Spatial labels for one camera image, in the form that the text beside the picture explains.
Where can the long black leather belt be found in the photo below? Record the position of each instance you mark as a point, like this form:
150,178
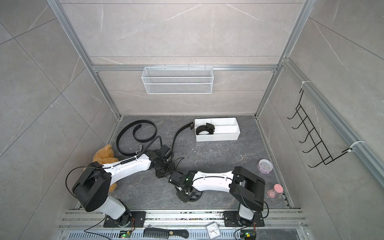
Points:
207,129

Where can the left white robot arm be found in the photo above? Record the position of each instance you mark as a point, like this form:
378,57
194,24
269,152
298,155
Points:
100,178

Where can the curled black belt with buckle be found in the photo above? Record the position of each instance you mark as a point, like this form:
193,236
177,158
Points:
136,125

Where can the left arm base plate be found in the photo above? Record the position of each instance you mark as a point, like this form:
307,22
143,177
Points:
130,220

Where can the small white clock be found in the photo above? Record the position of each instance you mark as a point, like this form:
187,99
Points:
213,231

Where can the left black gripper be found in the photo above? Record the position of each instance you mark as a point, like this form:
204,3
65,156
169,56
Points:
161,174

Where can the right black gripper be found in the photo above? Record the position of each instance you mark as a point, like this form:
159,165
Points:
184,198

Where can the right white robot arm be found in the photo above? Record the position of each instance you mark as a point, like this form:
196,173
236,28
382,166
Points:
243,185

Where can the brown teddy bear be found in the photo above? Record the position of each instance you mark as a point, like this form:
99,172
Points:
105,156

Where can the white wire mesh basket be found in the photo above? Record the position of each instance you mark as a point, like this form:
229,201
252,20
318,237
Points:
178,80

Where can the white divided storage box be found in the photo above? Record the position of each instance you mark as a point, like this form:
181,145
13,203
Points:
226,129

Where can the black comb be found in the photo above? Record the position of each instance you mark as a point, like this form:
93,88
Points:
164,233

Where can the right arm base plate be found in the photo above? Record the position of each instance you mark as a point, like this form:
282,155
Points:
236,219

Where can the pink round container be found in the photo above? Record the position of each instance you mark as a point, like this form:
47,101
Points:
265,166

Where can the black wire hook rack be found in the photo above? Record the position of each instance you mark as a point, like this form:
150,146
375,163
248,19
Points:
313,136

